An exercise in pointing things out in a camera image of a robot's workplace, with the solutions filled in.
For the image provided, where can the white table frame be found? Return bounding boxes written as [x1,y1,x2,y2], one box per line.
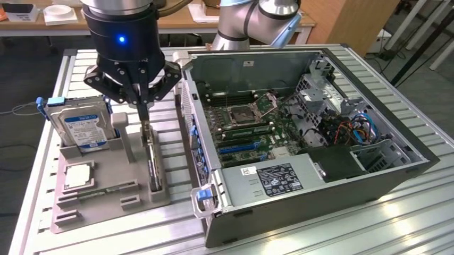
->
[385,0,454,71]

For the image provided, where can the white paper stack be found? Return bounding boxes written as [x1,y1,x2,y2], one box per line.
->
[187,3,222,24]

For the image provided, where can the blue expansion slot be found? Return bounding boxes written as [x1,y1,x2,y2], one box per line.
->
[218,142,259,155]

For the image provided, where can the grey floor cable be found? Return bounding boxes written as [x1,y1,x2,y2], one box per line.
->
[9,103,40,116]

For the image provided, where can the grey power supply unit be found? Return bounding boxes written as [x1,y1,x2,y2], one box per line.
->
[214,155,326,208]

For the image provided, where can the open black PC case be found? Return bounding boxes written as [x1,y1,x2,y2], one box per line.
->
[172,47,441,249]

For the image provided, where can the metal disk bay bracket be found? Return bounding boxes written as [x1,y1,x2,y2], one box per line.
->
[349,138,414,173]

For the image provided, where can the hard disk in blue carrier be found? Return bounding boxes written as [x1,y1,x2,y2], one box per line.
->
[35,94,112,154]

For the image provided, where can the white box black lid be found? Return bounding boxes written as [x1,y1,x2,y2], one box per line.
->
[5,4,40,22]

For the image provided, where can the green motherboard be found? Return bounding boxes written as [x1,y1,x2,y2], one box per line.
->
[203,89,310,169]

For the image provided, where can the silver CPU chip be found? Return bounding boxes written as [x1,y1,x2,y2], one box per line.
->
[64,164,94,186]

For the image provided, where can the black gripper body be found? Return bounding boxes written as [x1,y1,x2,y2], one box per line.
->
[83,7,167,88]

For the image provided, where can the black stand leg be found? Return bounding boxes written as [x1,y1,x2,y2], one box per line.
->
[390,10,454,87]

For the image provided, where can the grey parts rack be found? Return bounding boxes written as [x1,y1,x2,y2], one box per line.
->
[49,111,172,235]

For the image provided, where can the graphics card with bracket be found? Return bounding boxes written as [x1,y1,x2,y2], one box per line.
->
[140,123,166,193]

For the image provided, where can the wooden cabinet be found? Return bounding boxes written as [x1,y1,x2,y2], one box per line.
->
[300,0,402,58]

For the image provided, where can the red power wire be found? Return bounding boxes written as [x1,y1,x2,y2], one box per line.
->
[333,123,343,146]

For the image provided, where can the orange power wire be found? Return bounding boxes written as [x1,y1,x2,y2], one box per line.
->
[339,121,359,133]

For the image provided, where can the green RAM stick white label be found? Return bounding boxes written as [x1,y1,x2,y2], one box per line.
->
[222,126,275,139]

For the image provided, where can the metal socket cover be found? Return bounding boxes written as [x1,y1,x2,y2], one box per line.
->
[252,91,282,114]

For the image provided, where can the blue SATA wire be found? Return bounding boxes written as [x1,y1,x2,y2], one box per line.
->
[350,113,381,146]

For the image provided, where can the metal disk bay cage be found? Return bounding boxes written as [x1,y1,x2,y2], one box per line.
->
[292,59,366,125]

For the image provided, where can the blue case latch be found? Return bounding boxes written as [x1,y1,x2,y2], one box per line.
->
[196,188,212,203]

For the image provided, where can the CPU socket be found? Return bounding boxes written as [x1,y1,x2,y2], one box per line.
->
[226,105,266,124]

